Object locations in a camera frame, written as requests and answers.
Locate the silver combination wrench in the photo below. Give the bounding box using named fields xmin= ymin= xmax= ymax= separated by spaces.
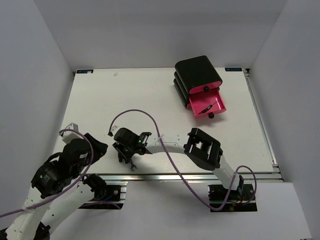
xmin=129 ymin=160 xmax=137 ymax=171

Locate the pink top drawer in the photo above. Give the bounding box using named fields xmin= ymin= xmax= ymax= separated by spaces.
xmin=188 ymin=80 xmax=223 ymax=95

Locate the small precision screwdriver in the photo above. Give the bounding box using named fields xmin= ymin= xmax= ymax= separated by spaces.
xmin=198 ymin=101 xmax=219 ymax=115

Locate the black drawer cabinet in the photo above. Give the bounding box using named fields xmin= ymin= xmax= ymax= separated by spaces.
xmin=173 ymin=55 xmax=223 ymax=107

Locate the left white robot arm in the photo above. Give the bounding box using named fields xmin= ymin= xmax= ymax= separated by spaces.
xmin=0 ymin=133 xmax=108 ymax=240

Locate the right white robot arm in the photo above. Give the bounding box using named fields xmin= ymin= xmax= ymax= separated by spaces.
xmin=108 ymin=126 xmax=244 ymax=200

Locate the left blue corner label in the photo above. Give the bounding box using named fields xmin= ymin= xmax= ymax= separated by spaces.
xmin=76 ymin=69 xmax=94 ymax=74

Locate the blue corner label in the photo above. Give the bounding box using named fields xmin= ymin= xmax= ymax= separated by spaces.
xmin=76 ymin=69 xmax=94 ymax=74
xmin=224 ymin=67 xmax=243 ymax=72

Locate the right blue corner label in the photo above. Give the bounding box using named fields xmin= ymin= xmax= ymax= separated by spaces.
xmin=224 ymin=67 xmax=243 ymax=72

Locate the aluminium table edge rail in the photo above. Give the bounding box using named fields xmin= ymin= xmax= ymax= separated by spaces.
xmin=100 ymin=173 xmax=283 ymax=181

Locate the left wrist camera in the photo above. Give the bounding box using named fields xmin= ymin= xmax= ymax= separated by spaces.
xmin=59 ymin=122 xmax=81 ymax=144

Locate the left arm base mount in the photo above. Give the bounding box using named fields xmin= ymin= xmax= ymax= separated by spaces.
xmin=79 ymin=181 xmax=127 ymax=210

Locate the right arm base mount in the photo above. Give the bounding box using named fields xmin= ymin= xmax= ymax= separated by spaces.
xmin=208 ymin=184 xmax=258 ymax=213

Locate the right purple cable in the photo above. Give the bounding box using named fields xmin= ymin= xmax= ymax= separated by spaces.
xmin=107 ymin=108 xmax=258 ymax=211

